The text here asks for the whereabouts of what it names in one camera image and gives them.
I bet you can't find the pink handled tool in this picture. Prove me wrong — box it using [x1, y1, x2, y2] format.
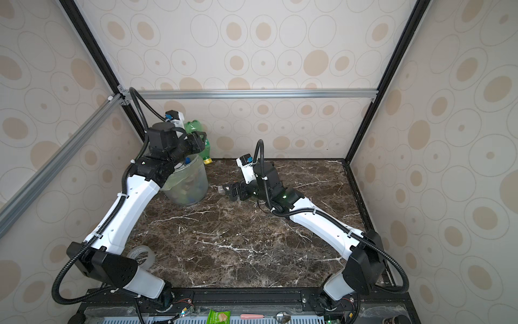
[240, 314, 265, 320]

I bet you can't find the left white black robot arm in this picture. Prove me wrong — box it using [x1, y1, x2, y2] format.
[51, 88, 206, 311]

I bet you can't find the green snack packet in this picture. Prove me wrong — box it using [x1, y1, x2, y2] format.
[206, 310, 231, 324]

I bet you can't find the metal spoon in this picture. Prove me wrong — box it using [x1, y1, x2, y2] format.
[275, 311, 291, 324]

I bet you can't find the black base frame rail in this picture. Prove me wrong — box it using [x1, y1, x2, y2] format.
[68, 288, 420, 323]

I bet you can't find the clear tape roll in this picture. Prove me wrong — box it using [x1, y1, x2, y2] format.
[127, 245, 156, 270]

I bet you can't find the horizontal aluminium rail back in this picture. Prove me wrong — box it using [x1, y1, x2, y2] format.
[139, 89, 378, 100]

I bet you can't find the green bin with plastic liner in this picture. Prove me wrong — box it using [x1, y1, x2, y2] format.
[161, 155, 209, 206]

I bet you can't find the diagonal aluminium rail left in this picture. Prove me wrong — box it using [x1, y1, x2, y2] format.
[1, 94, 122, 236]

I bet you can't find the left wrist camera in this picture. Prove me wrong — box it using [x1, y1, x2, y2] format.
[165, 110, 185, 128]

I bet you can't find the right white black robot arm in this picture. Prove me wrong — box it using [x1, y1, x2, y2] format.
[219, 140, 410, 309]

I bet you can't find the green Sprite bottle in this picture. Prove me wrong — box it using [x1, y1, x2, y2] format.
[186, 120, 213, 165]

